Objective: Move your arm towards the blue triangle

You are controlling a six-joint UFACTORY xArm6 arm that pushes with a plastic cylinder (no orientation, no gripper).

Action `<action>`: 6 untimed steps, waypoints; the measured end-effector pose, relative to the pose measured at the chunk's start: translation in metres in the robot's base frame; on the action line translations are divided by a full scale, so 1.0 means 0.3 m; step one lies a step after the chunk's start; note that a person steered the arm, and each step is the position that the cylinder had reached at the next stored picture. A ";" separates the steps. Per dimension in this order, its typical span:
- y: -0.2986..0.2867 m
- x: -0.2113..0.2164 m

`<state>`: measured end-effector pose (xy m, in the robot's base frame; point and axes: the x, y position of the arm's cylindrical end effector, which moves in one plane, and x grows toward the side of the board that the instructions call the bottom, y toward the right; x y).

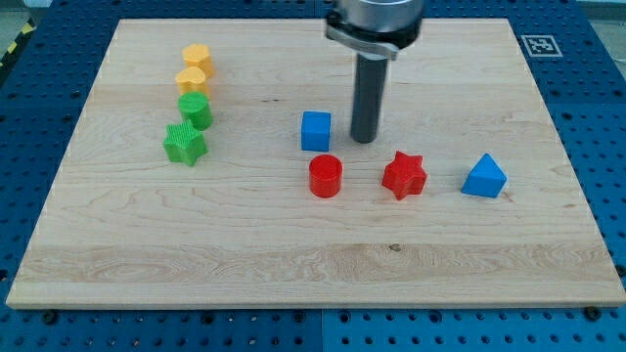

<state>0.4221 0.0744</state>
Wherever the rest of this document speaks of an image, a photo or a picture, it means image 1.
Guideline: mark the yellow hexagon block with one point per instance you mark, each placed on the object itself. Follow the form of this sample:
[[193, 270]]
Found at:
[[198, 55]]

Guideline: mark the green star block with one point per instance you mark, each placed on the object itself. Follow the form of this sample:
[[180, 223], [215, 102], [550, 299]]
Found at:
[[184, 143]]

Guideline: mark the red star block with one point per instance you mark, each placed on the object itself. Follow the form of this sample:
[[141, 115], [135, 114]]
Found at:
[[405, 175]]

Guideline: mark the blue triangle block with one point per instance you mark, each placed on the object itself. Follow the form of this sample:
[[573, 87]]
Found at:
[[486, 179]]

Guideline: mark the black yellow hazard tape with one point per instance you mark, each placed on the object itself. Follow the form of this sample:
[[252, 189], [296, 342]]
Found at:
[[17, 46]]

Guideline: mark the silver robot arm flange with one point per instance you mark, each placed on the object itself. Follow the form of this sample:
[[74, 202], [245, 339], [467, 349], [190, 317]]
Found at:
[[375, 29]]

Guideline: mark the red cylinder block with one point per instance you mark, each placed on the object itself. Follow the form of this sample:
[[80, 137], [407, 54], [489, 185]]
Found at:
[[325, 172]]

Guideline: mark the blue cube block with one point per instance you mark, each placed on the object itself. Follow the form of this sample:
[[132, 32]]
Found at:
[[315, 131]]

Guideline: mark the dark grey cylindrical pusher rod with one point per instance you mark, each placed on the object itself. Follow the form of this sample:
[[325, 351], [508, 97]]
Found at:
[[369, 81]]

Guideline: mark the yellow heart block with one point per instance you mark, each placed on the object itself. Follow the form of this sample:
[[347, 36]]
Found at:
[[192, 79]]

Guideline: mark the white fiducial marker tag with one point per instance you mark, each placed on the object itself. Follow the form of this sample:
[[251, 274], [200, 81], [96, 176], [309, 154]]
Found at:
[[541, 46]]

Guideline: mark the green cylinder block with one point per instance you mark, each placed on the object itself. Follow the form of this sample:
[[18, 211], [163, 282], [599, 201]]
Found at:
[[195, 107]]

